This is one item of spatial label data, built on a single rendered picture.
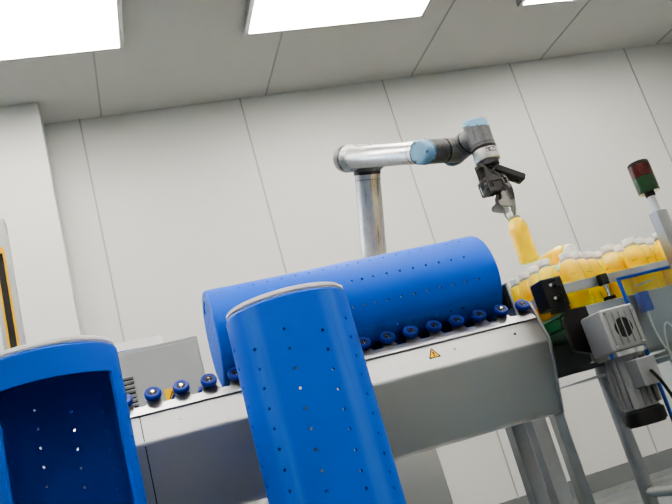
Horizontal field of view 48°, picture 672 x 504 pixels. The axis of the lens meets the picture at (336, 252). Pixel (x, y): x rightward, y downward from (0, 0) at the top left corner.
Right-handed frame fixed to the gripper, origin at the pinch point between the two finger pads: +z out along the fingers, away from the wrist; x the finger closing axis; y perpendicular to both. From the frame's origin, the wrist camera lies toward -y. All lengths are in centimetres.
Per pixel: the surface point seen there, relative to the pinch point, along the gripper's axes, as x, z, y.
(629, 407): 39, 71, 9
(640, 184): 43.9, 11.3, -17.6
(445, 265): 20.5, 17.6, 39.5
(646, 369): 47, 63, 5
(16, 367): 69, 31, 155
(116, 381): 62, 36, 138
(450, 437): 15, 66, 52
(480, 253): 20.0, 16.1, 26.9
